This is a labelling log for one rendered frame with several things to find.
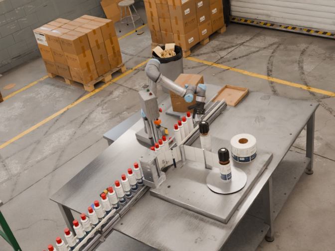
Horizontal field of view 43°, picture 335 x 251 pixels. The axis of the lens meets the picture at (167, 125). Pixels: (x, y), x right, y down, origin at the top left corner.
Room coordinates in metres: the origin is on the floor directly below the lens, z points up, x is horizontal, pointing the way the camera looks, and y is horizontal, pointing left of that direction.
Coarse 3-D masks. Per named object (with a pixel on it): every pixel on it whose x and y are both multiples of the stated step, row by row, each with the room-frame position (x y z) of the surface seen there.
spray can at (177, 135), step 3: (174, 126) 2.98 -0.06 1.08; (177, 126) 2.98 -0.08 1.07; (174, 129) 2.98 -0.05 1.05; (177, 129) 2.98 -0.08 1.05; (174, 132) 2.98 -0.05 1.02; (177, 132) 2.97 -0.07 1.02; (177, 135) 2.97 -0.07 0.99; (180, 135) 2.99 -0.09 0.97; (177, 138) 2.97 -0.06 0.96; (180, 138) 2.98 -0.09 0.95; (177, 141) 2.97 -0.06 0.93; (180, 141) 2.97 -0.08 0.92; (177, 144) 2.97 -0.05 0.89
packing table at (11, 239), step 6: (0, 204) 2.80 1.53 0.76; (0, 216) 2.81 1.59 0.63; (0, 222) 2.79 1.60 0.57; (6, 222) 2.82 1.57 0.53; (6, 228) 2.81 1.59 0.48; (0, 234) 3.04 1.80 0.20; (6, 234) 2.79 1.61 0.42; (12, 234) 2.82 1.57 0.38; (6, 240) 2.94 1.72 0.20; (12, 240) 2.80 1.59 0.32; (12, 246) 2.80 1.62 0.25; (18, 246) 2.82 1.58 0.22
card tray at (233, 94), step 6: (222, 90) 3.83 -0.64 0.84; (228, 90) 3.82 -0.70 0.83; (234, 90) 3.79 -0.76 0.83; (240, 90) 3.77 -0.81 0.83; (246, 90) 3.69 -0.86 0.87; (216, 96) 3.73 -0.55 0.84; (222, 96) 3.72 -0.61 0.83; (228, 96) 3.70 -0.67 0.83; (234, 96) 3.68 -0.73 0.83; (240, 96) 3.60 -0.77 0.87; (228, 102) 3.59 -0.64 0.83; (234, 102) 3.56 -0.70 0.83
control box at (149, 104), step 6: (144, 90) 2.99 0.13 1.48; (150, 90) 2.97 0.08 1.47; (144, 96) 2.89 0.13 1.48; (150, 96) 2.87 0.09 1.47; (144, 102) 2.83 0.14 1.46; (150, 102) 2.84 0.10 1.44; (156, 102) 2.85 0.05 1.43; (144, 108) 2.89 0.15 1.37; (150, 108) 2.83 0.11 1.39; (156, 108) 2.84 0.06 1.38; (150, 114) 2.83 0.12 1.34; (156, 114) 2.84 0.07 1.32; (150, 120) 2.83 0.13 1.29
